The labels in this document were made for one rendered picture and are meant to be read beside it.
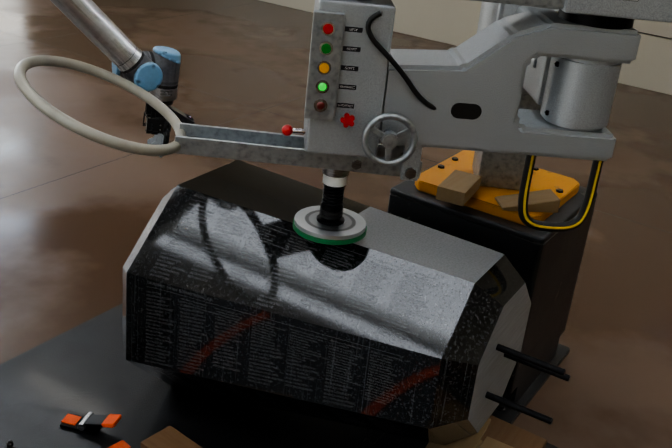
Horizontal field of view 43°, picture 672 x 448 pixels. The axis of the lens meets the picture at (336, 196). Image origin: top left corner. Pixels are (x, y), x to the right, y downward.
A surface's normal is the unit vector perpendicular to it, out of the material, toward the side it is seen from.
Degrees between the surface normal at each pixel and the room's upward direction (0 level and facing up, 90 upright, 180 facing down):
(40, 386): 0
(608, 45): 90
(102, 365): 0
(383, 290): 45
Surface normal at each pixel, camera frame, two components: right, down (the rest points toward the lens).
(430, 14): -0.53, 0.28
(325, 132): 0.05, 0.40
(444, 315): -0.26, -0.44
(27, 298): 0.10, -0.92
